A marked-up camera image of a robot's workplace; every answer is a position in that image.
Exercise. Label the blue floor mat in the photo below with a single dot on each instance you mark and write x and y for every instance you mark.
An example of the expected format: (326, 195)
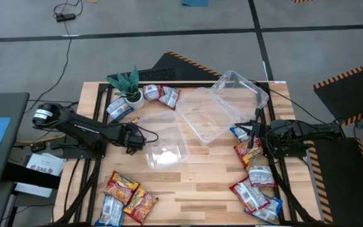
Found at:
(195, 2)

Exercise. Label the black hazard-striped floor mat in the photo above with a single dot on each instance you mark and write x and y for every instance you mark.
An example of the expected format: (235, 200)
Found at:
(342, 183)
(181, 67)
(351, 94)
(302, 1)

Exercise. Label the white flat box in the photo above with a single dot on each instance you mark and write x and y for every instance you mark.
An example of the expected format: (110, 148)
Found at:
(33, 190)

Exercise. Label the black power adapter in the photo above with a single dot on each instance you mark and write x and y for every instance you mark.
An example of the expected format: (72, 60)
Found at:
(38, 146)

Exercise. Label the white printed paper sheet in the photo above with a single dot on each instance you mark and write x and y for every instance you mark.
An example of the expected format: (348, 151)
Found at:
(43, 164)

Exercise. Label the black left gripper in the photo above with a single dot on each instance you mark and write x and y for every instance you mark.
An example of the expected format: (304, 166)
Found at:
(134, 138)

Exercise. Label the green plant in white pot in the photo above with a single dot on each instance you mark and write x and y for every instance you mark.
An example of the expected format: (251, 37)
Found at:
(128, 83)

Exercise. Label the black power strip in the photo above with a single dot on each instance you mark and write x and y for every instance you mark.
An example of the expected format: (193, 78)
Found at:
(65, 17)

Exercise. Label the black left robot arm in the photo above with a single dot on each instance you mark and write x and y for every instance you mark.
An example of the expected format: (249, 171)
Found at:
(74, 121)

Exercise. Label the small clear plastic bin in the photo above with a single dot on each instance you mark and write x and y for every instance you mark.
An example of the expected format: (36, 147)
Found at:
(169, 135)

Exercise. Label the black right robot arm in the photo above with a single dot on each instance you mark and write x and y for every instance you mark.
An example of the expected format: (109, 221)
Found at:
(295, 132)

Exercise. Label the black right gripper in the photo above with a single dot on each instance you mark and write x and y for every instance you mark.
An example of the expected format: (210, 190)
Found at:
(255, 127)

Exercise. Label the grey desk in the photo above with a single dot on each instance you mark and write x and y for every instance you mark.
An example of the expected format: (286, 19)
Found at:
(14, 107)

